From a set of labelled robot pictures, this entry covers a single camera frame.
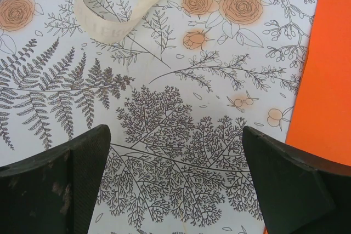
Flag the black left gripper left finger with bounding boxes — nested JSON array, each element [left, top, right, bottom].
[[0, 124, 111, 234]]

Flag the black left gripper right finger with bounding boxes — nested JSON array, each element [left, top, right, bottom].
[[242, 125, 351, 234]]

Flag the orange wrapping paper sheet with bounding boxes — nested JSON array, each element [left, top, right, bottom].
[[285, 0, 351, 169]]

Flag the cream printed ribbon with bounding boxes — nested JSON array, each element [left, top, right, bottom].
[[35, 0, 220, 44]]

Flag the floral print table mat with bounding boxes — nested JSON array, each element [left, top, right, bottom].
[[0, 0, 329, 234]]

